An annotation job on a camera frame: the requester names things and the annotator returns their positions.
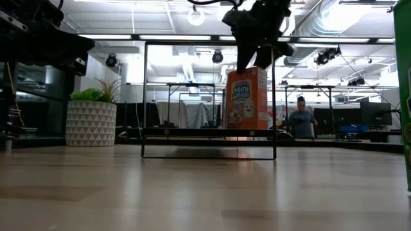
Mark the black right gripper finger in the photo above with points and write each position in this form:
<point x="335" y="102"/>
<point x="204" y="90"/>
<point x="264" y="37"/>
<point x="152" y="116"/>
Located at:
<point x="266" y="57"/>
<point x="245" y="56"/>

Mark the orange Mini-Wheats cereal box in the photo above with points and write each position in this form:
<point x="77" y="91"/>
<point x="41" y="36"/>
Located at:
<point x="247" y="109"/>

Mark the green cereal box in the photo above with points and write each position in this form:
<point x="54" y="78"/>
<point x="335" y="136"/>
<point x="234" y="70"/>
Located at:
<point x="404" y="96"/>

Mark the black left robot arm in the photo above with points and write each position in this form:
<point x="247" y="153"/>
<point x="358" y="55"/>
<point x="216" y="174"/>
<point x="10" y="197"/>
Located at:
<point x="38" y="41"/>

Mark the black-framed wooden shelf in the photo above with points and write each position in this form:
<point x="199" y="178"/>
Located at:
<point x="208" y="132"/>

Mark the black ceiling spotlight cluster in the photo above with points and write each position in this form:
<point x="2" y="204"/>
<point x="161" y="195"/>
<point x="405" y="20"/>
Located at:
<point x="326" y="57"/>
<point x="356" y="82"/>

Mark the floral patterned cloth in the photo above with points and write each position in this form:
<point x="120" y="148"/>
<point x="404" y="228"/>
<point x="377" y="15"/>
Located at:
<point x="280" y="117"/>

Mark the long ceiling light bar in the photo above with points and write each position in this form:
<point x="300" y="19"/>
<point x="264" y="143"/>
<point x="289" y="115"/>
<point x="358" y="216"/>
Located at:
<point x="173" y="37"/>

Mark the person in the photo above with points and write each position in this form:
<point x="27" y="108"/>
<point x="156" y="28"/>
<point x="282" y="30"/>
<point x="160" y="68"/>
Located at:
<point x="301" y="123"/>

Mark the grey draped cloth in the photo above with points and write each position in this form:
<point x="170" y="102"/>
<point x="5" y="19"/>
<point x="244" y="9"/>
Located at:
<point x="192" y="115"/>

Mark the small black background robot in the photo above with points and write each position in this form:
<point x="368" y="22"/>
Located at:
<point x="285" y="136"/>

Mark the blue background object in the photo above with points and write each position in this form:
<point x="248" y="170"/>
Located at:
<point x="353" y="128"/>

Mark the black computer monitor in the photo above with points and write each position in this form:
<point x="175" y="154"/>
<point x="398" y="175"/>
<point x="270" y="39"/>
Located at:
<point x="375" y="114"/>

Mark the green succulent plant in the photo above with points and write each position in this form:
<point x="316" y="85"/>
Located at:
<point x="85" y="95"/>

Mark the white triangle-patterned plant pot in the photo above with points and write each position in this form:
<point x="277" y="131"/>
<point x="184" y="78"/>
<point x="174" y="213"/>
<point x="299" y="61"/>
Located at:
<point x="91" y="123"/>

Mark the dark glass cabinet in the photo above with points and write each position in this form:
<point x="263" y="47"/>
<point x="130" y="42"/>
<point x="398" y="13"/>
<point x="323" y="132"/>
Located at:
<point x="48" y="96"/>

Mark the silver ventilation duct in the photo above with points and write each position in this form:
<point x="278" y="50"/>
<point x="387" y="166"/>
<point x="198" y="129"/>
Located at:
<point x="305" y="54"/>

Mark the black background table frame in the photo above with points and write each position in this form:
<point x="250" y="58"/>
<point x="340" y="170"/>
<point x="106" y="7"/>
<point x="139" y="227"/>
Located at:
<point x="169" y="106"/>
<point x="330" y="109"/>

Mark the black aluminium table frame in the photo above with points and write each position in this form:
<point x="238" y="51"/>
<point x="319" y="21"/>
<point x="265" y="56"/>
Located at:
<point x="369" y="146"/>

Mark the small white post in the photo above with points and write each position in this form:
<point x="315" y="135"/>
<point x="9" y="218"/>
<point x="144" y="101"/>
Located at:
<point x="8" y="146"/>

